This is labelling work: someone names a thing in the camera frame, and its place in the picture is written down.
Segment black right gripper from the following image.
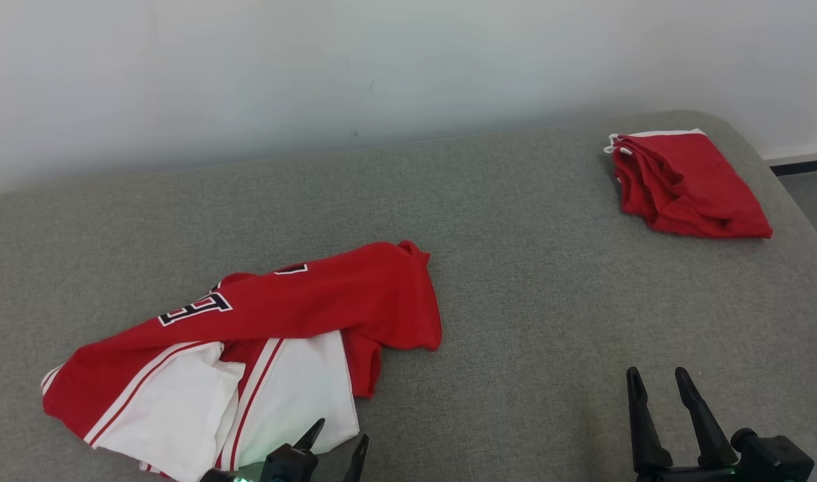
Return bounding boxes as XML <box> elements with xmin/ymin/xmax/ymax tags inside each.
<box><xmin>626</xmin><ymin>367</ymin><xmax>743</xmax><ymax>482</ymax></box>

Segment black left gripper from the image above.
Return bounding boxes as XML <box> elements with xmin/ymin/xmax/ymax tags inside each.
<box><xmin>201</xmin><ymin>418</ymin><xmax>370</xmax><ymax>482</ymax></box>

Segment red basketball jersey number 23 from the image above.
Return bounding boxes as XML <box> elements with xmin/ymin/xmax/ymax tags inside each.
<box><xmin>40</xmin><ymin>240</ymin><xmax>442</xmax><ymax>482</ymax></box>

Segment red shorts with white stripe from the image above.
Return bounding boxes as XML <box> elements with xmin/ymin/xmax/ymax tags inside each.
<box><xmin>604</xmin><ymin>129</ymin><xmax>774</xmax><ymax>240</ymax></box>

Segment grey fabric sofa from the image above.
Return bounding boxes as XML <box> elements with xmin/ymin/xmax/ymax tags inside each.
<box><xmin>0</xmin><ymin>110</ymin><xmax>817</xmax><ymax>482</ymax></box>

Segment black and white baseboard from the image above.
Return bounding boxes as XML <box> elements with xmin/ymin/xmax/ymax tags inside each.
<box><xmin>761</xmin><ymin>143</ymin><xmax>817</xmax><ymax>177</ymax></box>

